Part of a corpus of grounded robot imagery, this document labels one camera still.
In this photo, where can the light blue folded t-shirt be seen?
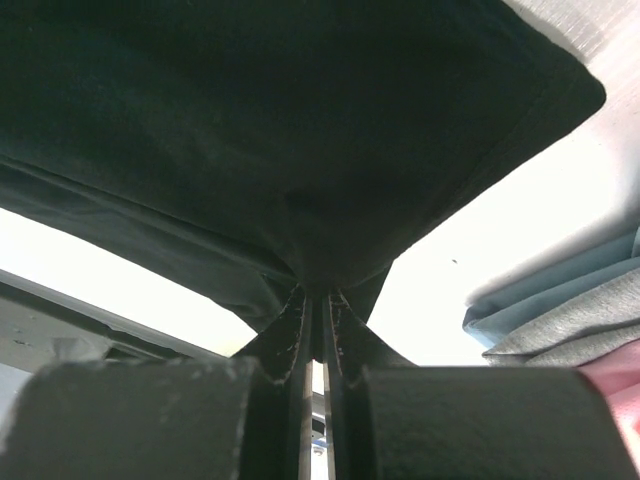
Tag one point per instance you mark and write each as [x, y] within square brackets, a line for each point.
[493, 316]

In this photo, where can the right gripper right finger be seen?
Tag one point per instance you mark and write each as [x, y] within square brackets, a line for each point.
[350, 350]

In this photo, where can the pink folded t-shirt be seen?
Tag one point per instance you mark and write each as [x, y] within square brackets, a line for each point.
[617, 377]

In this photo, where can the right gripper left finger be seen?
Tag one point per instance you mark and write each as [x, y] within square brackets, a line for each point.
[278, 425]

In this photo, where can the black graphic t-shirt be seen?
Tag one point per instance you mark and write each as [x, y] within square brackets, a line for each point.
[242, 148]

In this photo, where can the grey folded t-shirt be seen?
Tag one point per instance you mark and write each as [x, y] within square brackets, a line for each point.
[583, 329]

